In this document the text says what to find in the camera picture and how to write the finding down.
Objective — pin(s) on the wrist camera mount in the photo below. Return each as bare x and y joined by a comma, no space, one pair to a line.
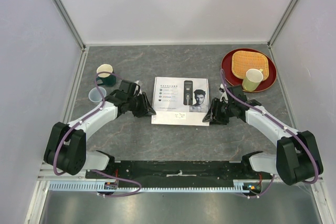
223,92
138,88

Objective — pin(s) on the white cardboard box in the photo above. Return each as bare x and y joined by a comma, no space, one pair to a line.
180,101

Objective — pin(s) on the light green cup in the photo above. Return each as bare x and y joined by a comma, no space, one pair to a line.
252,79

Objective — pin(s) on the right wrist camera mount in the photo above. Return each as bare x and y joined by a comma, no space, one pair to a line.
223,92

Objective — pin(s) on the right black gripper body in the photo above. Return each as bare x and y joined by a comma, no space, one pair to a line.
222,111

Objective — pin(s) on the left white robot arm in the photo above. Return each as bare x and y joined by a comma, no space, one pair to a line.
66,150

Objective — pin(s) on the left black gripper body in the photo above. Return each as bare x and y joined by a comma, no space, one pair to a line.
138,107

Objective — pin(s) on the woven bamboo mat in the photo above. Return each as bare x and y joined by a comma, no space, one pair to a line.
243,60

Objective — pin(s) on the red round tray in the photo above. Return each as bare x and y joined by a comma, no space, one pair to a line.
233,80

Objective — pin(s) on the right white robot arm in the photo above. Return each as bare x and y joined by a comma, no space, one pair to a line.
297,157

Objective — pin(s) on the dark green mug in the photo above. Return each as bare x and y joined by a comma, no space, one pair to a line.
105,76

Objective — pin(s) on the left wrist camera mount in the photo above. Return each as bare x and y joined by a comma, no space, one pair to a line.
138,88

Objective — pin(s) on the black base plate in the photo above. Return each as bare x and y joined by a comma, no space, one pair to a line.
183,174

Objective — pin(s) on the clear plastic measuring cup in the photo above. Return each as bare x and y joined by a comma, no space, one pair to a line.
96,94

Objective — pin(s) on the white slotted cable duct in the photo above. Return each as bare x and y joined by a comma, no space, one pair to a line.
106,186

